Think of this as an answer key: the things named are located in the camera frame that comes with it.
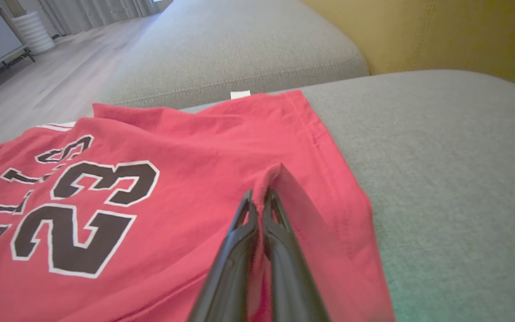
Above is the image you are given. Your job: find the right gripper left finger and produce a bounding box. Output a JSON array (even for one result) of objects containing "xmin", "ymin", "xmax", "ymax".
[{"xmin": 188, "ymin": 190, "xmax": 259, "ymax": 322}]

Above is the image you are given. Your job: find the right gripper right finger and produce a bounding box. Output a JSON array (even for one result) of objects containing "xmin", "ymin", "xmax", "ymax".
[{"xmin": 262, "ymin": 188, "xmax": 331, "ymax": 322}]

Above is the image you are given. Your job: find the red basketball jersey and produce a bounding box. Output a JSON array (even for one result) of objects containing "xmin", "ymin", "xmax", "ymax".
[{"xmin": 0, "ymin": 89, "xmax": 397, "ymax": 322}]

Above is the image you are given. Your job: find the wide grey curtain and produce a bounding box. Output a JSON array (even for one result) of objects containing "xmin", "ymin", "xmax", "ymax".
[{"xmin": 18, "ymin": 0, "xmax": 173, "ymax": 36}]

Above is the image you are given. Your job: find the white ribbed planter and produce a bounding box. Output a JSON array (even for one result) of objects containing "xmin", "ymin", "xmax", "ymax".
[{"xmin": 13, "ymin": 11, "xmax": 57, "ymax": 55}]

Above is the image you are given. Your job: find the yellow sofa back cushion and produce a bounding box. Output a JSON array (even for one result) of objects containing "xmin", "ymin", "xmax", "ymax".
[{"xmin": 407, "ymin": 0, "xmax": 515, "ymax": 88}]

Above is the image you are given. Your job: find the brown plant trunk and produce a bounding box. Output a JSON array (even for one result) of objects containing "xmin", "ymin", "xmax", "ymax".
[{"xmin": 5, "ymin": 0, "xmax": 26, "ymax": 17}]

